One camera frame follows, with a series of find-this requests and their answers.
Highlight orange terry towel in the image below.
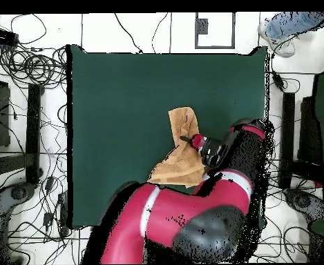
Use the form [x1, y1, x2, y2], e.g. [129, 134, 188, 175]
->
[146, 106, 207, 188]

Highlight dark green table cloth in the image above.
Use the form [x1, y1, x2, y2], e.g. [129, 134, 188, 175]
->
[70, 43, 270, 230]

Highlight black floor beam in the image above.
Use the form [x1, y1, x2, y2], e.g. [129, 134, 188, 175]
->
[25, 83, 43, 185]
[278, 92, 296, 189]

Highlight black power adapter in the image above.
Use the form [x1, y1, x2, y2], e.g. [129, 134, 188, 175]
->
[271, 70, 285, 92]

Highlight small grey floor box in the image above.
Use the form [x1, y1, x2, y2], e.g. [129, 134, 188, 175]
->
[196, 18, 209, 35]

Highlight black stand foot with caster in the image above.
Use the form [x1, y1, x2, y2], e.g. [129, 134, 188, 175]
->
[284, 188, 324, 223]
[0, 182, 37, 223]

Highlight person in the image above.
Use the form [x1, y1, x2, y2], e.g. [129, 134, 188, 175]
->
[258, 11, 324, 58]

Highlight black power strip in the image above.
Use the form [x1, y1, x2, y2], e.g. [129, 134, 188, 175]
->
[0, 26, 19, 47]

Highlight thin black cable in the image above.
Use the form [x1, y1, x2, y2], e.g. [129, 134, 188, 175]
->
[151, 12, 170, 54]
[113, 12, 144, 54]

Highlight coiled black cables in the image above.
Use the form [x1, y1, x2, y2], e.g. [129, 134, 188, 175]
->
[0, 46, 68, 87]

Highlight looped black cable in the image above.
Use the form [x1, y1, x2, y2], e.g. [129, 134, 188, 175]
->
[10, 13, 48, 46]

